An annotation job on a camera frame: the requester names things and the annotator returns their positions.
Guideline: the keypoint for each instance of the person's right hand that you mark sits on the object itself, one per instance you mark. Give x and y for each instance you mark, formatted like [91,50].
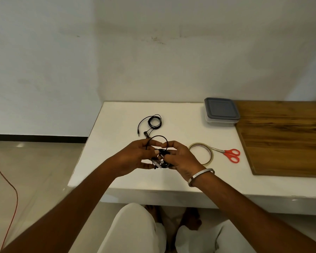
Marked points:
[183,160]

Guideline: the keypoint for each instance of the person's left hand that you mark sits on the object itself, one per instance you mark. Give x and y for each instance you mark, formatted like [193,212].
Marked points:
[131,158]

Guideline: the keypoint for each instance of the container with grey lid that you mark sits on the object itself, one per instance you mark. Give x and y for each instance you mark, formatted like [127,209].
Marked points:
[221,110]

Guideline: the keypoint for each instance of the person's white trousers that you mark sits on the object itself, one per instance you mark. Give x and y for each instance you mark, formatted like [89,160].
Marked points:
[131,231]

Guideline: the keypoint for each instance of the black skirting board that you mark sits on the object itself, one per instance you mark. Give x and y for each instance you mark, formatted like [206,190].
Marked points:
[37,138]

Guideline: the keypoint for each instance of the person's left foot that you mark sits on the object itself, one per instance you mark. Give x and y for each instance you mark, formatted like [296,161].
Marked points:
[154,213]

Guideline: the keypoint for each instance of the clear tape roll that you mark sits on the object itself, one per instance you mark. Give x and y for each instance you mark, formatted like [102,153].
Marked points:
[212,158]

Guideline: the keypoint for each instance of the person's right foot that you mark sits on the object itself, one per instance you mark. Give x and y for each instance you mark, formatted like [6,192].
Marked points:
[191,218]

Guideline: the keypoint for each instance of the person's right forearm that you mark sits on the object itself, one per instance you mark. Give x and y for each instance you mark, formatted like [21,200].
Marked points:
[252,221]

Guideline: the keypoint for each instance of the brown wooden board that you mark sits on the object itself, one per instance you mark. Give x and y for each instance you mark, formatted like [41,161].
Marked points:
[284,137]

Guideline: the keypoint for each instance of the person's foot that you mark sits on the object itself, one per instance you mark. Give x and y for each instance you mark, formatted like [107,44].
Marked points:
[191,218]
[154,213]

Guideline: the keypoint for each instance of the person's left forearm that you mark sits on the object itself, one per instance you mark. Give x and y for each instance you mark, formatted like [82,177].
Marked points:
[63,216]

